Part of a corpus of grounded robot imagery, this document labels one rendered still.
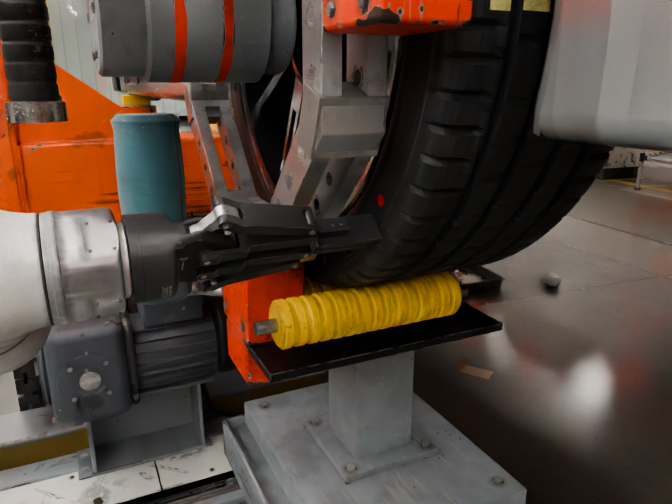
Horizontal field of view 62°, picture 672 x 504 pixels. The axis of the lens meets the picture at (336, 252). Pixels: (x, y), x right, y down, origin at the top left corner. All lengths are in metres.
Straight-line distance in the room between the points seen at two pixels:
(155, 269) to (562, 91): 0.32
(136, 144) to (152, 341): 0.39
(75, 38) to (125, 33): 13.11
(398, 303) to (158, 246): 0.33
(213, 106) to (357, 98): 0.49
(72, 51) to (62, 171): 12.62
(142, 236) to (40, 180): 0.68
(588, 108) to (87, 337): 0.82
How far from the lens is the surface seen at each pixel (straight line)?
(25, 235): 0.46
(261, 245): 0.50
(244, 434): 1.13
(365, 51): 0.49
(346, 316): 0.66
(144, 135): 0.78
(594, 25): 0.39
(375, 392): 0.86
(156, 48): 0.64
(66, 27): 13.77
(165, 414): 1.27
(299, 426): 1.00
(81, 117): 1.15
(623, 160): 5.51
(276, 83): 0.87
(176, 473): 1.18
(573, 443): 1.45
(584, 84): 0.39
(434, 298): 0.72
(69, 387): 1.02
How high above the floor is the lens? 0.78
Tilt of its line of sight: 16 degrees down
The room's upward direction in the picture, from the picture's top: straight up
